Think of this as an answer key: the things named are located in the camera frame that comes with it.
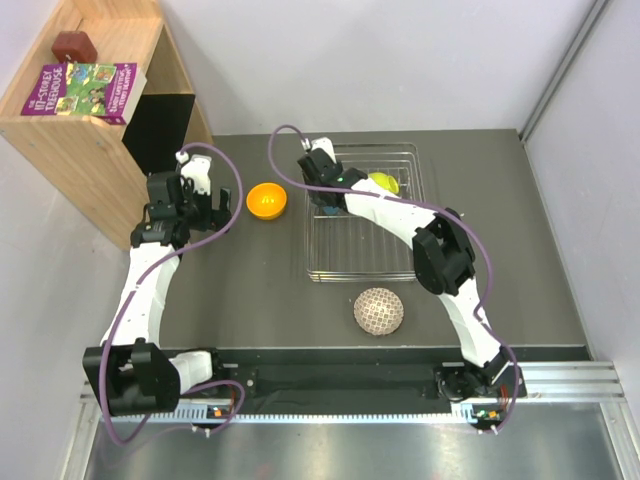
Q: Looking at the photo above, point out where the purple cable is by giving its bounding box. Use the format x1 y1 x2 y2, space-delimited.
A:
268 124 524 435
96 142 247 447

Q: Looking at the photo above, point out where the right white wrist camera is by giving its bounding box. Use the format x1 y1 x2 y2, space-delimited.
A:
301 137 337 163

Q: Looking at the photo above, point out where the metal wire dish rack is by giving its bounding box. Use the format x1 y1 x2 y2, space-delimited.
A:
305 143 425 282

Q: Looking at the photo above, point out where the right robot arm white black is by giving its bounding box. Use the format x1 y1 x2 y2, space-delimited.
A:
298 148 510 401

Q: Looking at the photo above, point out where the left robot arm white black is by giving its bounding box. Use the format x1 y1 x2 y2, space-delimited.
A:
82 158 231 417

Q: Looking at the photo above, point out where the lime green bowl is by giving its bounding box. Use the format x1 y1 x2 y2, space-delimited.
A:
369 172 400 195

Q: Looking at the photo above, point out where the orange yellow bowl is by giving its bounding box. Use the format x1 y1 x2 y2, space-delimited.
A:
246 182 288 221

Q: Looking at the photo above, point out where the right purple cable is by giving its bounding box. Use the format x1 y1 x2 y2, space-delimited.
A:
268 124 524 435

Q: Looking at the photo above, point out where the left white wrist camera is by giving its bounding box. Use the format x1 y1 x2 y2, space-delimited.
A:
175 151 212 195

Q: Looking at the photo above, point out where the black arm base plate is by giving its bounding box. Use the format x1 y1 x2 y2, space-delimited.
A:
169 346 531 414

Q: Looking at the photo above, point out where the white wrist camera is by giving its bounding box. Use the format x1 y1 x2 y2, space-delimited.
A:
301 137 337 163
175 151 212 195

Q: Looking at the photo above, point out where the purple treehouse book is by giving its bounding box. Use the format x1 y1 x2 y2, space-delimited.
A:
21 63 147 125

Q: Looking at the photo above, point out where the wooden shelf unit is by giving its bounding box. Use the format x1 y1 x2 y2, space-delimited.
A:
1 1 194 250

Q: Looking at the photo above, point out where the patterned beige upturned bowl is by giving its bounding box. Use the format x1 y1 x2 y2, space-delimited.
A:
354 287 404 336

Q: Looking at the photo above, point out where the dark red block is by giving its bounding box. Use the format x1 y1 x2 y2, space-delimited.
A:
51 30 98 63

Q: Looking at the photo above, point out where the aluminium rail frame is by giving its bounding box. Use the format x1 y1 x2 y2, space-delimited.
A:
61 346 639 479

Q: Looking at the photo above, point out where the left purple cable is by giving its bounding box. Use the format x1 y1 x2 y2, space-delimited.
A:
96 142 247 447

